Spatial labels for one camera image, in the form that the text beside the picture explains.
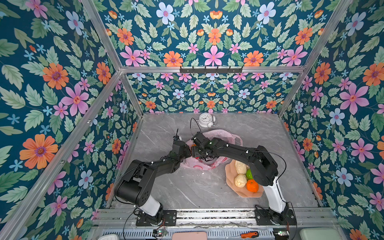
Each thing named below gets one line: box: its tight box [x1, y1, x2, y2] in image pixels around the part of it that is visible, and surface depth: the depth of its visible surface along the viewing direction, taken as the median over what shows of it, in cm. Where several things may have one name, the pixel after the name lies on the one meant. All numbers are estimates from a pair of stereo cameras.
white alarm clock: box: [196, 113, 216, 128], surface depth 113 cm
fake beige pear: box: [234, 174, 247, 188], surface depth 82 cm
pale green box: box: [299, 227, 344, 240], surface depth 69 cm
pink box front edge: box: [172, 231, 208, 240], surface depth 70 cm
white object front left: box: [97, 234, 120, 240], surface depth 68 cm
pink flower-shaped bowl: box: [225, 159, 265, 198], surface depth 83 cm
